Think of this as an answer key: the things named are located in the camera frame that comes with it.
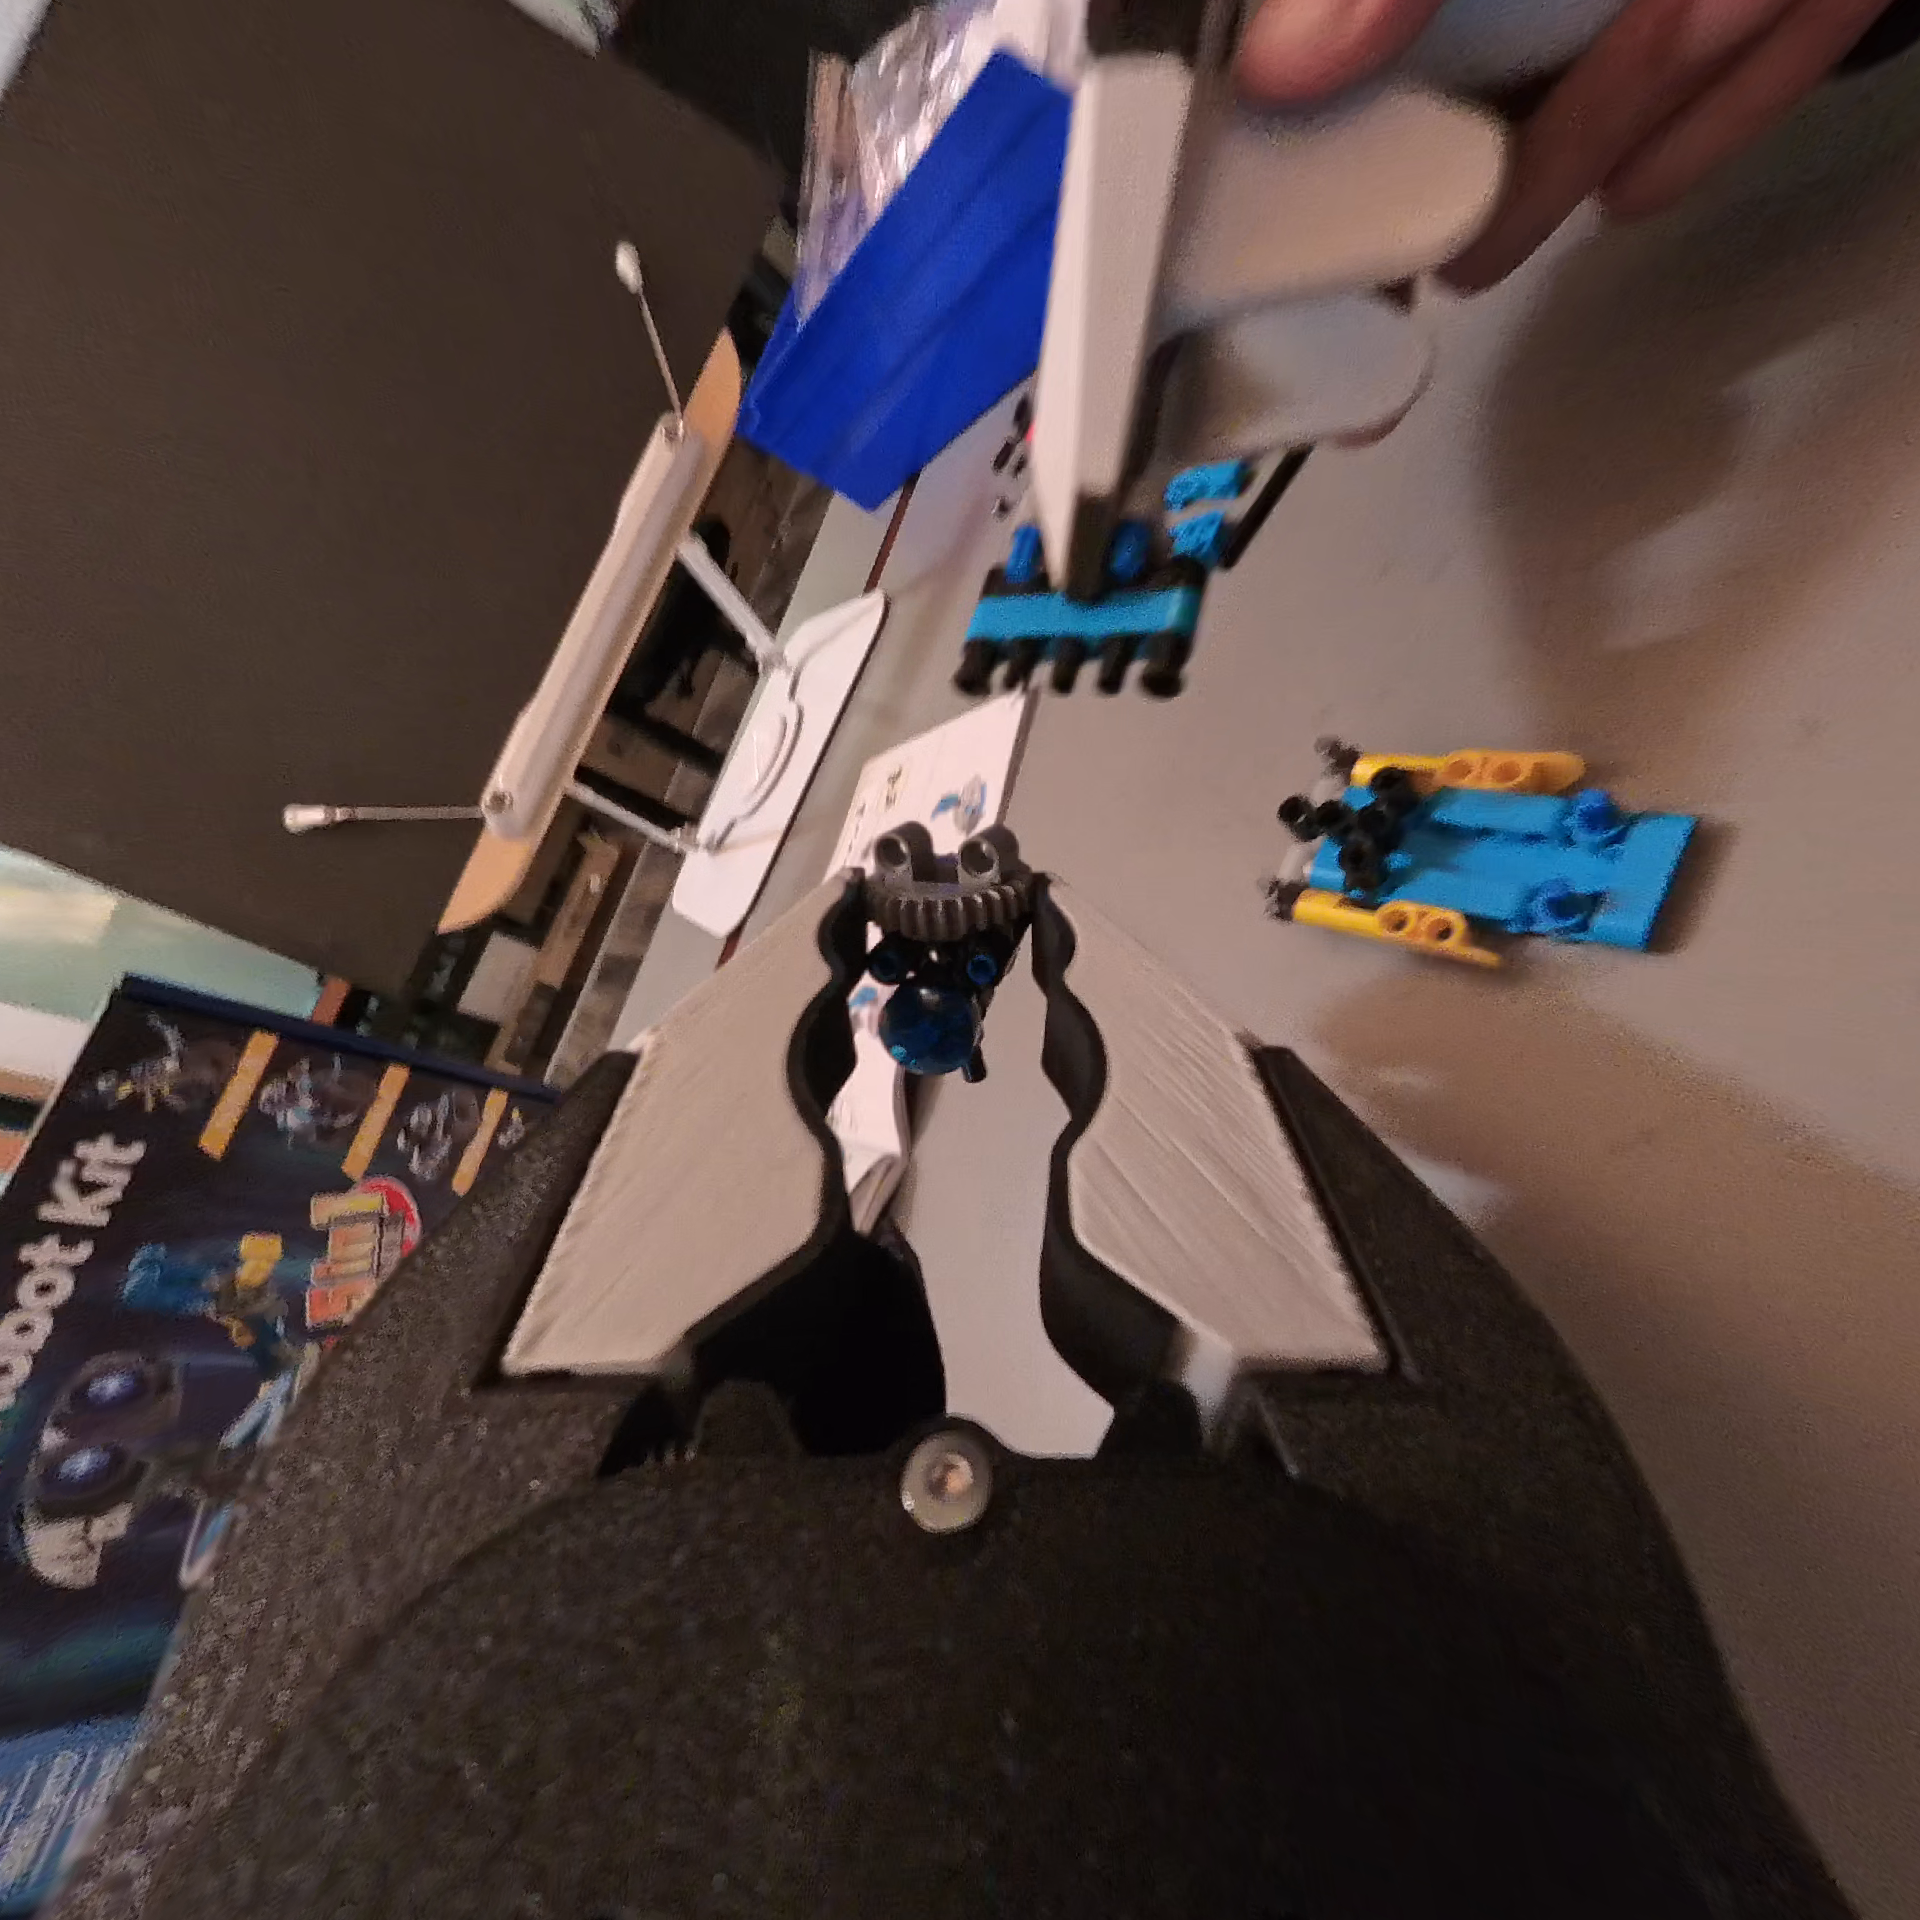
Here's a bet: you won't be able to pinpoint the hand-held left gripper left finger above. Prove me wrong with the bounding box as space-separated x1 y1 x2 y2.
499 878 853 1378

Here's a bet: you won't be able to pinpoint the blue and yellow toy chassis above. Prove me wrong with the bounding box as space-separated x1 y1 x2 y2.
1271 739 1701 970

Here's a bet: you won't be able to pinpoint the grey desk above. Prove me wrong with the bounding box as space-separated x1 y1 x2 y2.
591 45 1920 1920

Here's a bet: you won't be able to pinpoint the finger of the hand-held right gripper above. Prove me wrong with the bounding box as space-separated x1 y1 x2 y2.
1031 56 1197 589

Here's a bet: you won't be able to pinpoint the dark blue toy kit box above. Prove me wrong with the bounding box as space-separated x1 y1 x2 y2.
0 975 564 1876

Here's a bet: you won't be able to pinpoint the white bar on board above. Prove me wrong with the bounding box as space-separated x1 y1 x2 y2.
480 415 711 846

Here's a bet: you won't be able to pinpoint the instruction booklet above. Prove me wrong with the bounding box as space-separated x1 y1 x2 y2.
815 691 1040 1226

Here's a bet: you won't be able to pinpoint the blue beam block black pins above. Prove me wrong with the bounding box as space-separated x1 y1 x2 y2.
951 461 1307 703

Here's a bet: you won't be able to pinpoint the crumpled clear plastic bag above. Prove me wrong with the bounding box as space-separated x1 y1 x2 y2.
795 0 1081 324

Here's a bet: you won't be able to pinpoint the blue plastic storage bin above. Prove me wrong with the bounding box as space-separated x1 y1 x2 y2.
735 47 1073 514

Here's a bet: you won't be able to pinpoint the grey gear dark-blue ball assembly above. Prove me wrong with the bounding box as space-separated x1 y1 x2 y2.
857 823 1040 1086

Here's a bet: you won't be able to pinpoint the person's right hand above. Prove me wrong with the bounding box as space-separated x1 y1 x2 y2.
1236 0 1920 295

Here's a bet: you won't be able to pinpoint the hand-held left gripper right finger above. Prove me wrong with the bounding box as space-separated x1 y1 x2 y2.
1036 878 1391 1376

